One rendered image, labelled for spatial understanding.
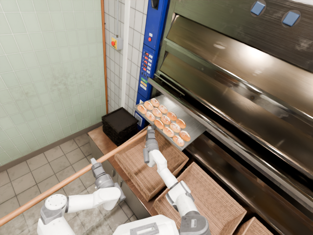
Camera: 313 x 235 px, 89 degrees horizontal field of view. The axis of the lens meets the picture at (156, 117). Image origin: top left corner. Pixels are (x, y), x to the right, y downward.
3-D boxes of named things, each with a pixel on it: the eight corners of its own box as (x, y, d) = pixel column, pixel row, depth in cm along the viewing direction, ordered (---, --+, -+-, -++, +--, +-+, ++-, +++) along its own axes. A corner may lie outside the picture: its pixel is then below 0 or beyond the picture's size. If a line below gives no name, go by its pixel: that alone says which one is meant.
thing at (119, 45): (117, 45, 168) (117, 35, 162) (122, 49, 164) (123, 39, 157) (111, 46, 164) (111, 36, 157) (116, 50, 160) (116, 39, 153)
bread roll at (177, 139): (185, 144, 120) (187, 140, 116) (180, 148, 116) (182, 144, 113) (175, 135, 125) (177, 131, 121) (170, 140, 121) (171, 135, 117)
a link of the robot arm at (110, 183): (94, 194, 88) (103, 213, 82) (99, 183, 83) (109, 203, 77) (112, 186, 96) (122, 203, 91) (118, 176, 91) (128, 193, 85)
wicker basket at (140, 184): (148, 137, 195) (151, 121, 176) (181, 172, 170) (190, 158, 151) (112, 158, 167) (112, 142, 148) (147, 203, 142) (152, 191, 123)
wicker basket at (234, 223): (185, 173, 170) (193, 160, 151) (231, 220, 145) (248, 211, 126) (151, 205, 142) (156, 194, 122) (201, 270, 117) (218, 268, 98)
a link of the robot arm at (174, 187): (169, 166, 104) (189, 192, 96) (157, 176, 104) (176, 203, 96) (166, 165, 95) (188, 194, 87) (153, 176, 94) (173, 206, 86)
